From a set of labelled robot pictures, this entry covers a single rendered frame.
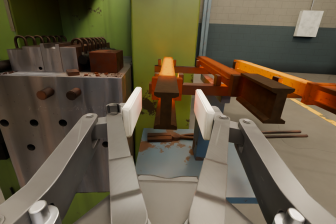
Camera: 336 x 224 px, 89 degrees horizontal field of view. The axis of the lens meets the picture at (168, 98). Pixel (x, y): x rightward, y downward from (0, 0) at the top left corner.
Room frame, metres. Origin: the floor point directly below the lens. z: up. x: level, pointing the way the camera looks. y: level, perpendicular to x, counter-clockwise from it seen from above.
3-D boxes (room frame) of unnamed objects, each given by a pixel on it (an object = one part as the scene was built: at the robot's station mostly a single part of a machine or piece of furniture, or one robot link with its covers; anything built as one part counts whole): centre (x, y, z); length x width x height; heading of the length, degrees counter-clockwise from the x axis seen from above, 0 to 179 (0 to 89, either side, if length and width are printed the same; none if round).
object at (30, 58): (0.74, 0.41, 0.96); 0.42 x 0.20 x 0.09; 5
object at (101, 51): (0.60, 0.22, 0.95); 0.12 x 0.09 x 0.07; 5
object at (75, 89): (0.46, 0.27, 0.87); 0.04 x 0.03 x 0.03; 5
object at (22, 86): (0.75, 0.35, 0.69); 0.56 x 0.38 x 0.45; 5
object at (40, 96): (0.45, 0.35, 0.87); 0.04 x 0.03 x 0.03; 5
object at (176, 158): (0.44, -0.12, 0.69); 0.40 x 0.30 x 0.02; 92
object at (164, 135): (0.54, -0.23, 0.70); 0.60 x 0.04 x 0.01; 97
